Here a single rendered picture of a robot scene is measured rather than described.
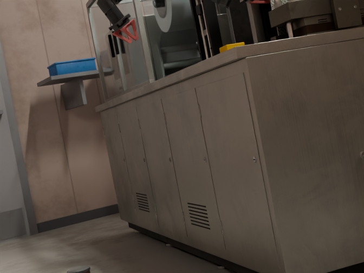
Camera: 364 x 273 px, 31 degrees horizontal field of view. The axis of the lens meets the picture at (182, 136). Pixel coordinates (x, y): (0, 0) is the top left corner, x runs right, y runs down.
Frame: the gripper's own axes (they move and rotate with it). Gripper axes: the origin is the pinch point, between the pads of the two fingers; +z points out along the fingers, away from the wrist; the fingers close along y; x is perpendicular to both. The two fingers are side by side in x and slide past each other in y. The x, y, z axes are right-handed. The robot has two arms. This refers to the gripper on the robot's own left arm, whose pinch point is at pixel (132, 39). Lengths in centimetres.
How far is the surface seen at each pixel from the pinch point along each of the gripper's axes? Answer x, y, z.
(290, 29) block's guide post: -29, -49, 28
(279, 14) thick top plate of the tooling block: -29, -48, 22
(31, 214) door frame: 23, 304, 88
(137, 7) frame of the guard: -46, 68, -4
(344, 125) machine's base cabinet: -14, -63, 62
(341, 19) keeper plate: -41, -61, 35
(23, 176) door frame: 8, 304, 60
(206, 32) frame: -31.6, 3.4, 18.1
